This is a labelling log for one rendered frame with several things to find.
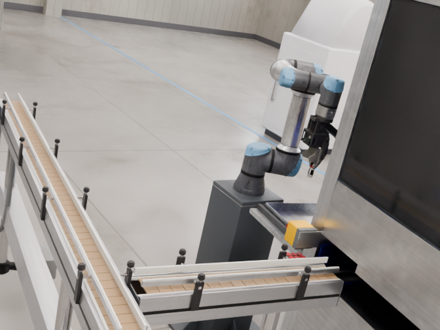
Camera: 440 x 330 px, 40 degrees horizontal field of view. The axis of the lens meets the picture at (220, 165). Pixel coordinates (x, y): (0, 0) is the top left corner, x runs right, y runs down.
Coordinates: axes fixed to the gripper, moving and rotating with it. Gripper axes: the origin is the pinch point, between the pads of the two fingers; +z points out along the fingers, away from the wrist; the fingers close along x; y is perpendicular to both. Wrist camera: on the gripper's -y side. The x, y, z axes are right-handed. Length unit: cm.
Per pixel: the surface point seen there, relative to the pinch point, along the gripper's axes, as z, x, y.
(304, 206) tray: 22.1, -7.3, -6.9
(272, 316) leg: 31, 51, 38
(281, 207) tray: 22.4, -7.1, 4.2
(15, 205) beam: 59, -76, 97
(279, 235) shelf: 23.5, 13.6, 16.4
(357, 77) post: -43, 31, 18
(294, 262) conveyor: 15, 45, 32
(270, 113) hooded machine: 97, -371, -210
